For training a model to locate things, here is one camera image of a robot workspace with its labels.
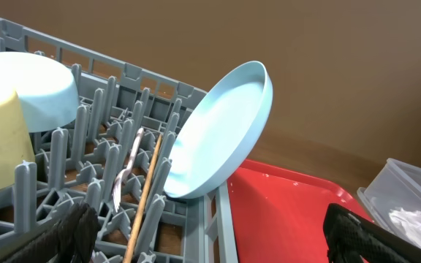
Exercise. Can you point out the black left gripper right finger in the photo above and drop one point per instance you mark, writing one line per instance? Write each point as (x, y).
(352, 239)

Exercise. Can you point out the light blue bowl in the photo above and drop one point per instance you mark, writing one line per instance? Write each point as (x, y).
(46, 89)

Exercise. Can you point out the red serving tray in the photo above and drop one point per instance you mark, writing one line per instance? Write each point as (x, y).
(278, 214)

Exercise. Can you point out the white tissue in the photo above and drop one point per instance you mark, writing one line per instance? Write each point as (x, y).
(415, 226)

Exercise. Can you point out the wooden chopstick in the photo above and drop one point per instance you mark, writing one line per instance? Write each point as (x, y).
(128, 256)

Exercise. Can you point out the clear plastic bin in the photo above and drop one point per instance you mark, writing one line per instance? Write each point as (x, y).
(397, 185)

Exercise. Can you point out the white plastic fork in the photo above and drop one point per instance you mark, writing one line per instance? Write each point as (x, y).
(124, 173)

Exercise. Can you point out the light blue plate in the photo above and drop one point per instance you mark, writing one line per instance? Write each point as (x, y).
(220, 132)

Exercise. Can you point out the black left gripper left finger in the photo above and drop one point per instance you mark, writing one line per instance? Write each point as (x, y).
(69, 239)

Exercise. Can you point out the grey dishwasher rack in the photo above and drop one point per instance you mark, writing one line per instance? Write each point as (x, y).
(79, 163)

